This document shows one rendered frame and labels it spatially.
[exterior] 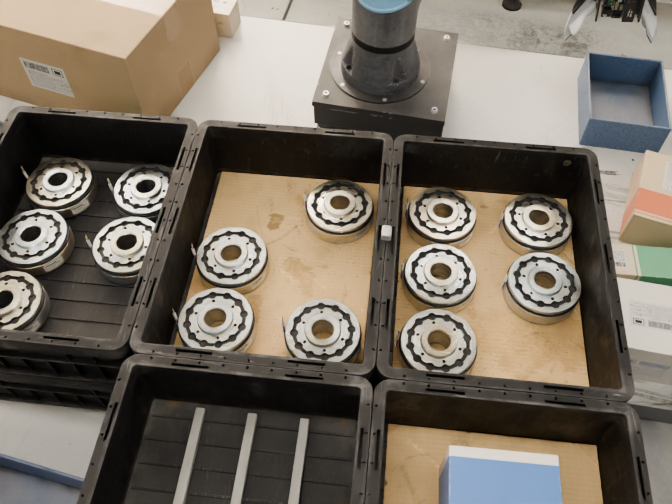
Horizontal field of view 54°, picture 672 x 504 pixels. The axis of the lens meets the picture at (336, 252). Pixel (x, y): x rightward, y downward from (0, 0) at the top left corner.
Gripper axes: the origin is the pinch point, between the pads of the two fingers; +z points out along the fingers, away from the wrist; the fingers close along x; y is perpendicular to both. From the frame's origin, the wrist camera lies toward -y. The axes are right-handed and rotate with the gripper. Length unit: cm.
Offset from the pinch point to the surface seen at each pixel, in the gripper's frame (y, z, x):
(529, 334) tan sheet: 62, 3, -9
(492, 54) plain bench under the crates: -13.7, 14.6, -21.3
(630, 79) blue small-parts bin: -10.0, 16.9, 7.6
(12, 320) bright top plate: 78, -9, -77
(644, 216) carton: 32.3, 11.1, 8.0
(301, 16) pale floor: -112, 74, -104
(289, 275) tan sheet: 61, -2, -44
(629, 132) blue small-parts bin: 9.7, 13.5, 6.4
